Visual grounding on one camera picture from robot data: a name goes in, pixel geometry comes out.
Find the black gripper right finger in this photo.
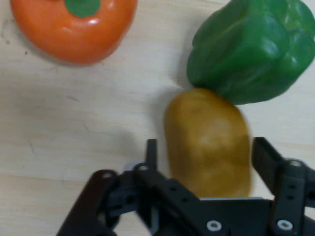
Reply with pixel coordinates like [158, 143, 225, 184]
[252, 137, 315, 236]

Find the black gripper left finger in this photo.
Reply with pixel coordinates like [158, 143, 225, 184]
[56, 139, 208, 236]

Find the yellow toy potato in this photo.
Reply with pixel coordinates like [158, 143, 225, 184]
[163, 88, 252, 199]

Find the wooden cutting board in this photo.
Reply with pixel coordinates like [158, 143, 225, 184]
[0, 0, 315, 236]

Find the green toy bell pepper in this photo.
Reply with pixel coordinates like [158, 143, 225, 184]
[186, 0, 315, 106]

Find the orange toy persimmon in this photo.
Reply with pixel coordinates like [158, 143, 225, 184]
[9, 0, 138, 66]

